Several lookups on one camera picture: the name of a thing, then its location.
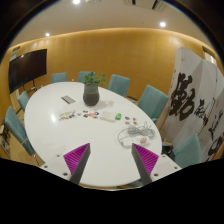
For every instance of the white calligraphy folding screen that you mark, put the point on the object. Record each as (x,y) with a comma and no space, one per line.
(195,104)

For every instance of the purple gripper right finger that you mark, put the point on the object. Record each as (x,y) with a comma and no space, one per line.
(145,161)

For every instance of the teal chair left upper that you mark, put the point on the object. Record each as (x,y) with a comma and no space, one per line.
(23,100)

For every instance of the grey remote control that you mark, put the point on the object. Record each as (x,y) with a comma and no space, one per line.
(68,99)

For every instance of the teal chair far right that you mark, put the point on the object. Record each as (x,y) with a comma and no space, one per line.
(119,84)

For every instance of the teal chair right side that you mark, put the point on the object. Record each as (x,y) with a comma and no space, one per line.
(152,102)

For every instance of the teal chair left lower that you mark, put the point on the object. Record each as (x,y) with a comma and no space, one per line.
(16,127)

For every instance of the colourful badges cluster middle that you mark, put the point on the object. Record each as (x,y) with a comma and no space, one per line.
(93,115)

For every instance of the white packet on table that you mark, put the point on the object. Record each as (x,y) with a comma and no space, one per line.
(108,116)

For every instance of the teal chair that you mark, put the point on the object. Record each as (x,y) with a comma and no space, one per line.
(23,100)
(119,84)
(186,154)
(152,102)
(16,127)
(59,77)
(83,74)

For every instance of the teal chair near right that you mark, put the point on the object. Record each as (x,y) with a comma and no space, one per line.
(186,154)

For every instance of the teal chair far middle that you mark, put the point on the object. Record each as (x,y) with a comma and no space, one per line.
(83,74)

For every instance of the white power strip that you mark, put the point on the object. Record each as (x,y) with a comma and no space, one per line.
(139,140)

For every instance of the small badges cluster right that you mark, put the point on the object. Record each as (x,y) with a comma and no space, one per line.
(131,121)

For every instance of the black wall television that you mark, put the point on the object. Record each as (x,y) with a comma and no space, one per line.
(26,68)

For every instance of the grey pot with green plant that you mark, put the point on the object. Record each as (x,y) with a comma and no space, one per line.
(91,83)

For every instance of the green small object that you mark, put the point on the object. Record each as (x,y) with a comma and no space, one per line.
(118,116)

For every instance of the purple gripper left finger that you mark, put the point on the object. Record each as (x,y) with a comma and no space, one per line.
(76,161)

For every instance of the teal chair far left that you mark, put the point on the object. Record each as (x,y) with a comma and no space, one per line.
(59,77)

